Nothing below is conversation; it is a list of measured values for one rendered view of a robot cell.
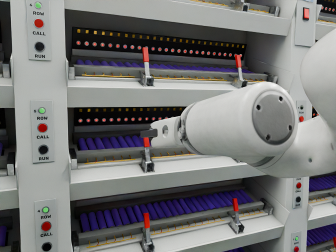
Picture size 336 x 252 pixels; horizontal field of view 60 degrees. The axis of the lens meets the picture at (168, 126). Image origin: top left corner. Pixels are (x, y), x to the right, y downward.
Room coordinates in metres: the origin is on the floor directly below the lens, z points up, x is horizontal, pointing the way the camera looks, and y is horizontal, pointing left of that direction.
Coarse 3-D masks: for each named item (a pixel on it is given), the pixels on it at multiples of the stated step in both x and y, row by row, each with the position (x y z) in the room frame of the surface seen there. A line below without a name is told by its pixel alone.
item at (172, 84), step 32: (96, 32) 0.77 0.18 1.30; (128, 32) 0.80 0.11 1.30; (96, 64) 0.73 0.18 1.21; (128, 64) 0.77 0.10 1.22; (160, 64) 0.83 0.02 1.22; (192, 64) 0.88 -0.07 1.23; (224, 64) 0.95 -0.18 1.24; (256, 64) 0.96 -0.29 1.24; (96, 96) 0.62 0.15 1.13; (128, 96) 0.65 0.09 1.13; (160, 96) 0.68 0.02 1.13; (192, 96) 0.72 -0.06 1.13
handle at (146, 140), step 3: (144, 138) 0.69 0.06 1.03; (147, 138) 0.69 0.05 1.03; (144, 141) 0.69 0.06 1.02; (147, 141) 0.69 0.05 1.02; (144, 144) 0.68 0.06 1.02; (147, 144) 0.69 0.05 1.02; (144, 147) 0.69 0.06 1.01; (147, 147) 0.69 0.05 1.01; (147, 150) 0.68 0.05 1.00; (147, 153) 0.68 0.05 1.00; (147, 156) 0.68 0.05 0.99; (147, 159) 0.68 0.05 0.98
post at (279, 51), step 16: (256, 32) 0.97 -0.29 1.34; (288, 32) 0.85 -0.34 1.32; (256, 48) 0.97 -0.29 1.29; (272, 48) 0.90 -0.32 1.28; (288, 48) 0.85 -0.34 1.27; (304, 48) 0.86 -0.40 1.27; (272, 64) 0.90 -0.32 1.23; (288, 64) 0.85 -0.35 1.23; (304, 96) 0.86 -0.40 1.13; (256, 176) 0.95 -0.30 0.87; (272, 176) 0.89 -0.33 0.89; (272, 192) 0.89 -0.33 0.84; (288, 192) 0.84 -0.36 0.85; (304, 192) 0.87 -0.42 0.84; (288, 208) 0.84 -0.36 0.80; (304, 208) 0.87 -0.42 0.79; (288, 224) 0.84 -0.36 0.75; (304, 224) 0.87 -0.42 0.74; (272, 240) 0.88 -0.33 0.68; (288, 240) 0.85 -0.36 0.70; (304, 240) 0.87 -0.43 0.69
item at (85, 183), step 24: (72, 144) 0.74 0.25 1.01; (72, 168) 0.64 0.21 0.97; (96, 168) 0.66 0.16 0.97; (120, 168) 0.67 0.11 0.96; (168, 168) 0.70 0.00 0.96; (192, 168) 0.72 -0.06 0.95; (216, 168) 0.74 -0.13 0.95; (240, 168) 0.78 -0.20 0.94; (72, 192) 0.60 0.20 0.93; (96, 192) 0.62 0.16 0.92; (120, 192) 0.65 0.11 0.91
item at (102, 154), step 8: (80, 152) 0.67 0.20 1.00; (88, 152) 0.67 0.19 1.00; (96, 152) 0.68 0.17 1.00; (104, 152) 0.68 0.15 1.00; (112, 152) 0.69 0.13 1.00; (120, 152) 0.70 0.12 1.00; (128, 152) 0.71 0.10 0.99; (136, 152) 0.72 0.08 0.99; (144, 152) 0.73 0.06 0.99; (152, 152) 0.74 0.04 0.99; (160, 152) 0.75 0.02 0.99; (168, 152) 0.76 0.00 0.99; (176, 152) 0.77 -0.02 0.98; (184, 152) 0.78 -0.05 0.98; (80, 160) 0.67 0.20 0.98; (88, 160) 0.67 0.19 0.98; (96, 160) 0.67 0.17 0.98; (120, 160) 0.69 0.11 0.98
